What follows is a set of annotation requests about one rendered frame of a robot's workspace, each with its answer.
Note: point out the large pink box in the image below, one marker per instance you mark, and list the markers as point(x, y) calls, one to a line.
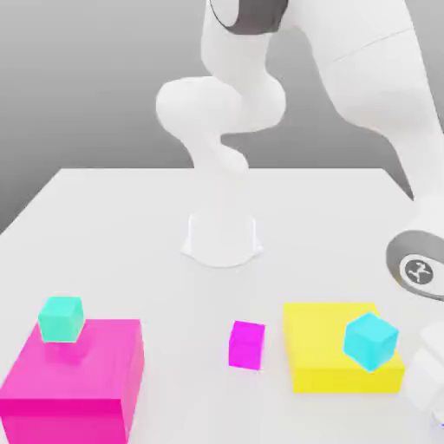
point(73, 378)

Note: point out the small magenta cube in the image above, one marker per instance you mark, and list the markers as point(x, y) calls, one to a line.
point(246, 345)

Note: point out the small teal cube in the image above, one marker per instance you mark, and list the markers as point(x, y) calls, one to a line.
point(59, 321)

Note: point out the small cyan cube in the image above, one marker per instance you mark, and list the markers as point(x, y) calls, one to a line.
point(369, 341)

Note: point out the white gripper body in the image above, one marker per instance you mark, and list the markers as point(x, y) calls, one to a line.
point(426, 380)

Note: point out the large yellow box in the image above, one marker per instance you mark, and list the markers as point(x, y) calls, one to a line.
point(315, 347)

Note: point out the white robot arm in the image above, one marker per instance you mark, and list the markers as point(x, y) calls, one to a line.
point(242, 100)

